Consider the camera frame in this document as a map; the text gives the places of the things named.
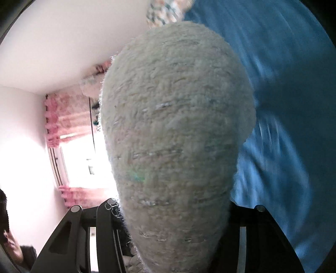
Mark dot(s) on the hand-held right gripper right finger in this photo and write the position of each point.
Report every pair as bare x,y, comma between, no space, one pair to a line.
262,236

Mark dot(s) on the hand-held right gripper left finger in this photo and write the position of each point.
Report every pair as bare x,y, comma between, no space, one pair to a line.
105,225

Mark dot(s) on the white tweed jacket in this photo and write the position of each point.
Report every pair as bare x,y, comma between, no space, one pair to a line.
173,131

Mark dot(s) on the black clothes rack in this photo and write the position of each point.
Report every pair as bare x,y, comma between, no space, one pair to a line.
93,126

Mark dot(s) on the bright window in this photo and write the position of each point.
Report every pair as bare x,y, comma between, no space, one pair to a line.
78,168

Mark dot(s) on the pink curtain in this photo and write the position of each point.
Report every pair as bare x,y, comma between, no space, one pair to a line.
71,123

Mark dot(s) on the blue striped bed cover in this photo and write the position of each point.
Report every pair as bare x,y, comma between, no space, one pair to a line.
288,78

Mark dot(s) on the plaid blanket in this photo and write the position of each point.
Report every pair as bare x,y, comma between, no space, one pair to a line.
165,13

